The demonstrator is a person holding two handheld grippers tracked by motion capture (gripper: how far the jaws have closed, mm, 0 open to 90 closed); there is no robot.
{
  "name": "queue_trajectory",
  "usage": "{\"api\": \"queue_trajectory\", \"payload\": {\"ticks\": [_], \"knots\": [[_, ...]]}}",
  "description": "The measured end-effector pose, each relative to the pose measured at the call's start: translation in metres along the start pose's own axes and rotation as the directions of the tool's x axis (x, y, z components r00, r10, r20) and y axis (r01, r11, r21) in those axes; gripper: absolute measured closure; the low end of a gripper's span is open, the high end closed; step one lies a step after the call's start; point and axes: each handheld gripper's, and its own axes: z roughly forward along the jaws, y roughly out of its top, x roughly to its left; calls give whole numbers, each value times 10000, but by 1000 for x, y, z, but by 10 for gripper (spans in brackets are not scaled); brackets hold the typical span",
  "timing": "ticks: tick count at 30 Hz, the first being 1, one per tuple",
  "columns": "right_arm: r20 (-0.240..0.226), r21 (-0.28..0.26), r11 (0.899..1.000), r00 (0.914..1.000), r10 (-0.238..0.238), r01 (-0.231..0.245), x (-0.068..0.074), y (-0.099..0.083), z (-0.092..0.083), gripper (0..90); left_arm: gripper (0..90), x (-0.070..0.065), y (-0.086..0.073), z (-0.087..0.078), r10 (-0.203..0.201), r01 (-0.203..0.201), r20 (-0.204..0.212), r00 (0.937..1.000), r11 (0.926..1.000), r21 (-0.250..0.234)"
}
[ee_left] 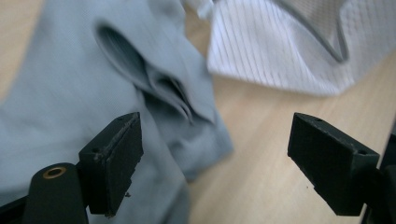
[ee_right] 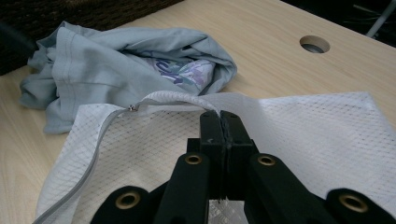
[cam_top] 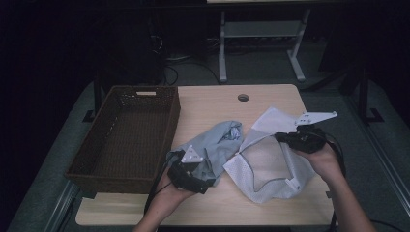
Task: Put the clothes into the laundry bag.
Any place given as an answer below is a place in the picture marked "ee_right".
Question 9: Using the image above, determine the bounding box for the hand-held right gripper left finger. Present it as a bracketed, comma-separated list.
[186, 109, 226, 201]

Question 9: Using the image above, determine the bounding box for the white metal desk frame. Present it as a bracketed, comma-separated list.
[365, 0, 396, 39]

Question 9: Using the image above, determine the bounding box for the white mesh laundry bag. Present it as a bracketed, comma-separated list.
[32, 90, 396, 224]

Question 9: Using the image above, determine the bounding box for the light blue t-shirt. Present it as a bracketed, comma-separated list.
[19, 21, 238, 135]

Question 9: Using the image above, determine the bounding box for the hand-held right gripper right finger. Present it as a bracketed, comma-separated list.
[221, 110, 260, 201]

